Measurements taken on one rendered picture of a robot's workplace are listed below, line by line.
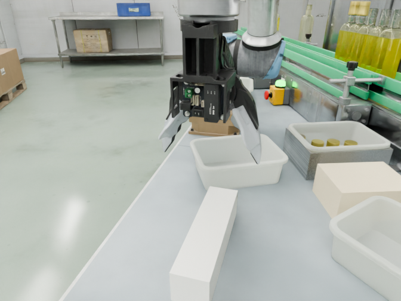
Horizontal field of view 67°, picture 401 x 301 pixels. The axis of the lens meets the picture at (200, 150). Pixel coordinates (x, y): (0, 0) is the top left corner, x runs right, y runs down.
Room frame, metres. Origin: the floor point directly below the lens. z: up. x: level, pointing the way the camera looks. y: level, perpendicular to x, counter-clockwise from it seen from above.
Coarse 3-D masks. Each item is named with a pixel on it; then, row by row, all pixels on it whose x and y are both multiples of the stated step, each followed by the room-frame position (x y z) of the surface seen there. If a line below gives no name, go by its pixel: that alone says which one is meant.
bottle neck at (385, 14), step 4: (384, 12) 1.02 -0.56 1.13; (388, 12) 1.01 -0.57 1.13; (380, 16) 1.03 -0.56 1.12; (384, 16) 1.01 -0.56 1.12; (388, 16) 1.01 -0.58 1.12; (380, 20) 1.02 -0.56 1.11; (384, 20) 1.01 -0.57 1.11; (388, 20) 1.01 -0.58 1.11; (380, 24) 1.02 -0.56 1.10; (384, 24) 1.01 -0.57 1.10
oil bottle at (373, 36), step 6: (372, 30) 1.03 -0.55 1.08; (378, 30) 1.00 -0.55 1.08; (372, 36) 1.02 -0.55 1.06; (378, 36) 1.00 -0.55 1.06; (366, 42) 1.04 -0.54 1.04; (372, 42) 1.01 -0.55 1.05; (366, 48) 1.03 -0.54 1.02; (372, 48) 1.01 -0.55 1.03; (366, 54) 1.03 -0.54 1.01; (372, 54) 1.00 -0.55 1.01; (366, 60) 1.02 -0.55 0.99; (372, 60) 1.00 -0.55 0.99; (360, 66) 1.04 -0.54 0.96; (366, 66) 1.01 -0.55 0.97
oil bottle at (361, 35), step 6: (366, 24) 1.08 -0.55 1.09; (372, 24) 1.07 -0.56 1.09; (360, 30) 1.08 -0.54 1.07; (366, 30) 1.06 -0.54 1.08; (360, 36) 1.08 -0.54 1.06; (366, 36) 1.05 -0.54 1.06; (354, 42) 1.10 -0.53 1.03; (360, 42) 1.07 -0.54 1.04; (354, 48) 1.09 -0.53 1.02; (360, 48) 1.06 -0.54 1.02; (354, 54) 1.09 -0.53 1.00; (360, 54) 1.06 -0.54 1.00; (354, 60) 1.08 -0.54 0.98; (360, 60) 1.05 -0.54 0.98
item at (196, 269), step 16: (208, 192) 0.52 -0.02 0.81; (224, 192) 0.52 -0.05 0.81; (208, 208) 0.47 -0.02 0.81; (224, 208) 0.47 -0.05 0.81; (192, 224) 0.43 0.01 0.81; (208, 224) 0.43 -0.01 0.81; (224, 224) 0.43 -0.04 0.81; (192, 240) 0.38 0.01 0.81; (208, 240) 0.38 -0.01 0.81; (224, 240) 0.40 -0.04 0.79; (192, 256) 0.35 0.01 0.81; (208, 256) 0.35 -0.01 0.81; (176, 272) 0.32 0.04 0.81; (192, 272) 0.32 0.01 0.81; (208, 272) 0.32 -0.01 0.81; (176, 288) 0.31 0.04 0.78; (192, 288) 0.31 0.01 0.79; (208, 288) 0.30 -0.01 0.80
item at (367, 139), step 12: (300, 132) 0.83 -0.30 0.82; (312, 132) 0.83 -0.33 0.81; (324, 132) 0.84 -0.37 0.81; (336, 132) 0.84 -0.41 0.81; (348, 132) 0.84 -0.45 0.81; (360, 132) 0.81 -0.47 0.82; (372, 132) 0.77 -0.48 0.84; (324, 144) 0.83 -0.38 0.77; (360, 144) 0.79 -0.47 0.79; (372, 144) 0.75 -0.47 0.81; (384, 144) 0.69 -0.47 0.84
